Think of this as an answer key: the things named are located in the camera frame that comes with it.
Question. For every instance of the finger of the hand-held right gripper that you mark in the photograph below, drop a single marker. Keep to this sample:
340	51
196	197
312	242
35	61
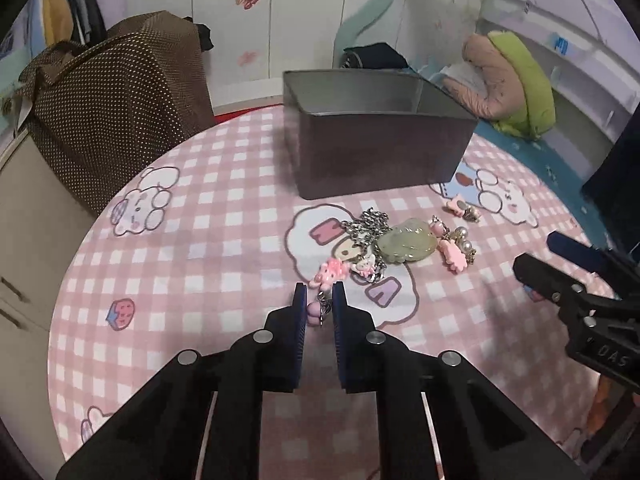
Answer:
542	275
575	250

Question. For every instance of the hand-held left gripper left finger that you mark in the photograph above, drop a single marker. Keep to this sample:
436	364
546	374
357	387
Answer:
300	320

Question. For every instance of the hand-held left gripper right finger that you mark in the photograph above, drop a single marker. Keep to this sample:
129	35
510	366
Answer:
340	320

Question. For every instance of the white bunny charm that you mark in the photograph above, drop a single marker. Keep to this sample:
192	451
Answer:
364	264

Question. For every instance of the pink flower pearl earring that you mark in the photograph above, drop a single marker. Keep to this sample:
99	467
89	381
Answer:
457	262
437	228

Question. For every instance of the green jade pendant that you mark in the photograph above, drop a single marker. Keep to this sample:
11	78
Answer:
407	242

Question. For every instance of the small pink flower ear stud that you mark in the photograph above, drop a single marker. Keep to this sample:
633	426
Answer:
456	206

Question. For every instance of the grey metal tin box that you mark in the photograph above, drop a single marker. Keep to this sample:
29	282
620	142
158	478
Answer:
375	155

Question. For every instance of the pink checked cartoon tablecloth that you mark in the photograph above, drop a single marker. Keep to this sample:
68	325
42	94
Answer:
200	260

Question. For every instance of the green quilt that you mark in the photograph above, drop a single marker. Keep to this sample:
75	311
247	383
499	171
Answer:
532	90

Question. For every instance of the pink quilt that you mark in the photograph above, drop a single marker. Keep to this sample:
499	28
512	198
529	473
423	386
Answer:
492	80

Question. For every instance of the small blue box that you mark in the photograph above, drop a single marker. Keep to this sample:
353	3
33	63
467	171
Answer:
561	45

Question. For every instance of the white pillow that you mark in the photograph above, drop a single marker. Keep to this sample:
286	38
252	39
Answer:
462	75

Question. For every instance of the stack of folded dark clothes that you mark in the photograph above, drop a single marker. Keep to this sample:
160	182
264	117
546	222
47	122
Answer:
375	55

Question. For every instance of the beige cabinet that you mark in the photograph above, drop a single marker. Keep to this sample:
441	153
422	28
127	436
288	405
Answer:
35	240

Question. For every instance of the brown dotted fabric bag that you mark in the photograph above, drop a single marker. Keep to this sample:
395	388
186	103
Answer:
125	100

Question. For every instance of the black garment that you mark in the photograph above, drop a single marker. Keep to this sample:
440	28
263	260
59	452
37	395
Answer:
204	37

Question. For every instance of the white butterfly wardrobe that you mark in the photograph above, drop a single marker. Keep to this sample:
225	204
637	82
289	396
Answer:
240	25

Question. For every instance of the teal bunk bed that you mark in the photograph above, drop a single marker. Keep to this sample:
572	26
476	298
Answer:
365	5

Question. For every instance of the white paper tag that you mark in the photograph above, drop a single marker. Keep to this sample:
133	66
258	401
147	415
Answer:
21	115

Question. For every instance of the row of hanging clothes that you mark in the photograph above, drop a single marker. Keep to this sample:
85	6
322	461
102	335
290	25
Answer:
70	5

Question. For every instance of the purple wall shelf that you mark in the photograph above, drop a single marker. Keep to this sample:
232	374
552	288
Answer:
585	65

